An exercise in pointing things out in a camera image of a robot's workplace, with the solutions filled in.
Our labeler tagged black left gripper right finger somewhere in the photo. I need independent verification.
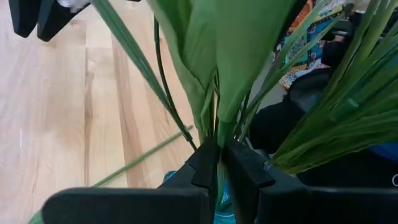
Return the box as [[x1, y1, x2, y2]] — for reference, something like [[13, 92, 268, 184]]
[[222, 139, 398, 224]]

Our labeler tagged white patterned flower spray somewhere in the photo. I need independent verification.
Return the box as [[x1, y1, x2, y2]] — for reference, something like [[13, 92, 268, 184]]
[[57, 0, 91, 13]]

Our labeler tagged colourful patterned cloth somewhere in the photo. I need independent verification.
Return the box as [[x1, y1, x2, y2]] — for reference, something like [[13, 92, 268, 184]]
[[273, 0, 346, 91]]

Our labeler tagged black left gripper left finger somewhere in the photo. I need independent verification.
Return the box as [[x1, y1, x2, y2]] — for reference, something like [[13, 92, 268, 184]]
[[42, 139, 221, 224]]

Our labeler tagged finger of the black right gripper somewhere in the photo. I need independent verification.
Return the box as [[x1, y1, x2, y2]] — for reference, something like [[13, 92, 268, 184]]
[[37, 0, 91, 42], [8, 0, 43, 38]]

